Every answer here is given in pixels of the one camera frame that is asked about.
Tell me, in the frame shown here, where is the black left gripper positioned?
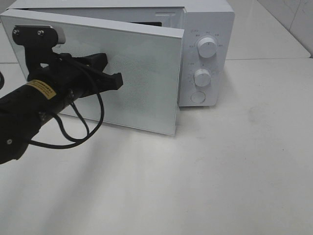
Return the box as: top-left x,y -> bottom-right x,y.
24,47 -> 123,98

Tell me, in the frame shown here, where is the white microwave door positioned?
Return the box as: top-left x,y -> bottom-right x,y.
0,9 -> 184,136

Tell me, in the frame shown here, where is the white round door button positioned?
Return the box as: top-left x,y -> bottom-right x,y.
191,92 -> 206,104

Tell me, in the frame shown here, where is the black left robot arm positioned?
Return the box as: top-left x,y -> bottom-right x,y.
0,51 -> 123,164

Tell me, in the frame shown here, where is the white lower timer knob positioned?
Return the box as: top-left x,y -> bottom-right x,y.
194,69 -> 212,87

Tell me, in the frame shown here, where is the white microwave oven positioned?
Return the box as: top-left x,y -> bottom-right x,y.
10,0 -> 235,107

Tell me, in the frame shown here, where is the white upper microwave knob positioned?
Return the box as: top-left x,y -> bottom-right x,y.
197,36 -> 217,58

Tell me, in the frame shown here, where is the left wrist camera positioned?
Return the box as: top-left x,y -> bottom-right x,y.
12,25 -> 66,47

